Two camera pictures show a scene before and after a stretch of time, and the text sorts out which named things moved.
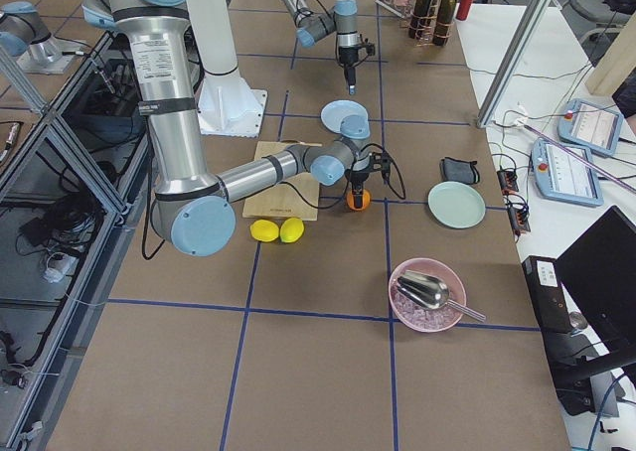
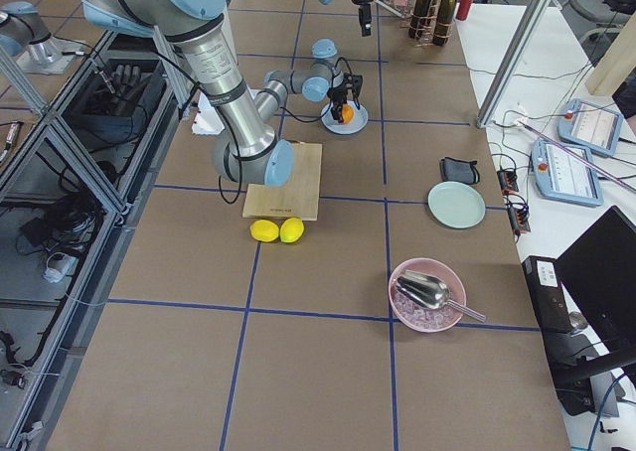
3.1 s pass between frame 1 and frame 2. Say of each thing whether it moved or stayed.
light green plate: stayed
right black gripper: moved
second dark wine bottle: stayed
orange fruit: moved
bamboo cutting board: stayed
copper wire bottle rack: stayed
